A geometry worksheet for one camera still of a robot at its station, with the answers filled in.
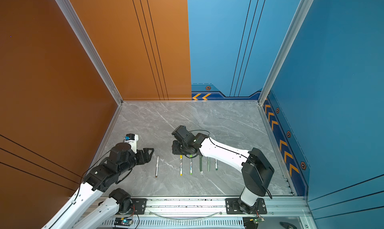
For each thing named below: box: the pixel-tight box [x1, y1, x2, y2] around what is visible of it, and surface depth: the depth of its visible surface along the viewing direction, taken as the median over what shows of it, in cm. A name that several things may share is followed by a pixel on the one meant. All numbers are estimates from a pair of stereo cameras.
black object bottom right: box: [279, 221, 297, 229], surface depth 70 cm
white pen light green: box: [189, 154, 193, 175], surface depth 88 cm
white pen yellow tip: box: [180, 155, 183, 176], surface depth 87 cm
